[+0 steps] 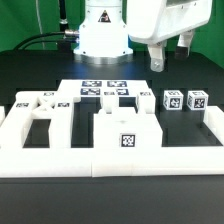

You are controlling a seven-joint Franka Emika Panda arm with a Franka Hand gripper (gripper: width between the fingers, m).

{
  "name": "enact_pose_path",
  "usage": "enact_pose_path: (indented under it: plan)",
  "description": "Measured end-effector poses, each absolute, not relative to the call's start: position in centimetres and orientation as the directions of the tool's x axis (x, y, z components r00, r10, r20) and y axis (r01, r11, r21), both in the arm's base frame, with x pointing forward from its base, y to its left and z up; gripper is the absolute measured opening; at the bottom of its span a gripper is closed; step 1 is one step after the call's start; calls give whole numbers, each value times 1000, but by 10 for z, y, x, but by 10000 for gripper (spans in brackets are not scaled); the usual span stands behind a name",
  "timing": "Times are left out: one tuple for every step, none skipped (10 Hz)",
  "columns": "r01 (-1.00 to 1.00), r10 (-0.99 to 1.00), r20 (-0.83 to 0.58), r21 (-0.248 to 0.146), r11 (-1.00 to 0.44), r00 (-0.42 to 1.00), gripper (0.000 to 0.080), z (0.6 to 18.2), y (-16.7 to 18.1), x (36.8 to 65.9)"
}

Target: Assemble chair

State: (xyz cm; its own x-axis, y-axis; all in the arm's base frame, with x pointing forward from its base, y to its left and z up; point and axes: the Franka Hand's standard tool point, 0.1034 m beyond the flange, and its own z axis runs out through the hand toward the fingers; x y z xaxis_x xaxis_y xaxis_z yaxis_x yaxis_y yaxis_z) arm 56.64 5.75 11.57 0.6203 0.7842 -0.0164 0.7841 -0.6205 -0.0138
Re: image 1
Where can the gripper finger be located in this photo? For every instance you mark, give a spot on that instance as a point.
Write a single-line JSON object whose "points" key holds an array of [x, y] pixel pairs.
{"points": [[157, 55], [183, 46]]}

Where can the white chair back frame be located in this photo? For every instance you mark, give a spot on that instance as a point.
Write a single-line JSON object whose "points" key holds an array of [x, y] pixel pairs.
{"points": [[57, 107]]}

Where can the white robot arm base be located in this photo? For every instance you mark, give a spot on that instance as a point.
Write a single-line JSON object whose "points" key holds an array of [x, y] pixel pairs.
{"points": [[103, 36]]}

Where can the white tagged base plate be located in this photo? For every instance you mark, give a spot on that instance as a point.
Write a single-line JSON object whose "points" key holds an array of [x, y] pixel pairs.
{"points": [[96, 88]]}

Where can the white tagged nut cube right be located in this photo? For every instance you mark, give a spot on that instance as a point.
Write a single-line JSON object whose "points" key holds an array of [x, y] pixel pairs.
{"points": [[197, 99]]}

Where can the white tagged nut cube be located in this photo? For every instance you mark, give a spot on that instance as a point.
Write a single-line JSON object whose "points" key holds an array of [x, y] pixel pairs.
{"points": [[173, 100], [197, 99]]}

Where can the white U-shaped fence wall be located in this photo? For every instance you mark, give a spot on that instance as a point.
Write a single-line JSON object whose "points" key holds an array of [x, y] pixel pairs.
{"points": [[94, 162]]}

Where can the white chair seat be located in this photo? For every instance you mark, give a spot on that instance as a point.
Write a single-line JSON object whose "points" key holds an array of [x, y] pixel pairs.
{"points": [[126, 129]]}

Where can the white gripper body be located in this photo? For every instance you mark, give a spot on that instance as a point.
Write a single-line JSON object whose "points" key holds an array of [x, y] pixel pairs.
{"points": [[153, 21]]}

